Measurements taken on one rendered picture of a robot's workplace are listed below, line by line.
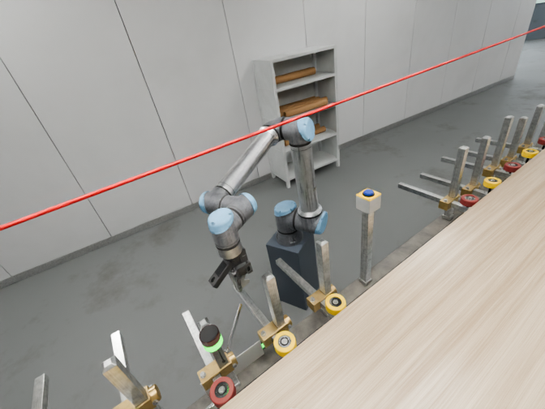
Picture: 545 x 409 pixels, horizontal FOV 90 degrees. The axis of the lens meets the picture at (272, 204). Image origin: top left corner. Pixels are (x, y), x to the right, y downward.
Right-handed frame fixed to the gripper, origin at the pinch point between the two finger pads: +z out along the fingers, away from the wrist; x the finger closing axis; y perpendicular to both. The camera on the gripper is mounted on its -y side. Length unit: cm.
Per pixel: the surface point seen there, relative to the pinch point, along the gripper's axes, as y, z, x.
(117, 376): -42.4, -16.4, -17.8
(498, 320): 64, 7, -66
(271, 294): 6.4, -9.2, -17.8
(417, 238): 103, 26, -15
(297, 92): 216, -9, 230
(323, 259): 31.4, -9.0, -17.9
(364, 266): 57, 14, -17
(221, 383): -20.8, 6.1, -24.5
